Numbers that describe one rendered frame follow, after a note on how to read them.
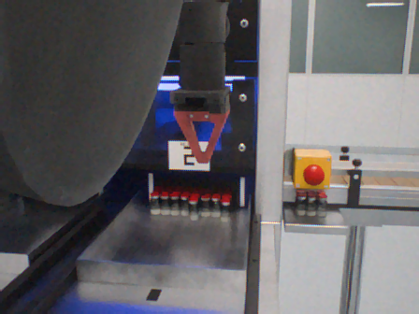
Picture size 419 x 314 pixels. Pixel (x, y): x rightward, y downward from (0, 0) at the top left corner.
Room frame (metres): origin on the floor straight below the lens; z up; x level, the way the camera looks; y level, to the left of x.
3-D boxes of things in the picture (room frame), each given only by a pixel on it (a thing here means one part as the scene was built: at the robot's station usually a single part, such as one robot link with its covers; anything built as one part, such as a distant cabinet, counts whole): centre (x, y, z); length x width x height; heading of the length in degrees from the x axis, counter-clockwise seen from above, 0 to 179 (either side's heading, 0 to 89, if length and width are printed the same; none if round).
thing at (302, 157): (0.78, -0.21, 1.00); 0.08 x 0.07 x 0.07; 172
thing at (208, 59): (0.51, 0.01, 1.19); 0.10 x 0.07 x 0.07; 172
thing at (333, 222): (0.82, -0.23, 0.87); 0.14 x 0.13 x 0.02; 172
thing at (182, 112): (0.52, 0.01, 1.12); 0.07 x 0.07 x 0.09; 82
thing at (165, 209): (0.80, 0.04, 0.90); 0.18 x 0.02 x 0.05; 83
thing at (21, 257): (0.74, 0.39, 0.90); 0.34 x 0.26 x 0.04; 172
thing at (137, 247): (0.69, 0.06, 0.90); 0.34 x 0.26 x 0.04; 173
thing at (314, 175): (0.73, -0.20, 0.99); 0.04 x 0.04 x 0.04; 82
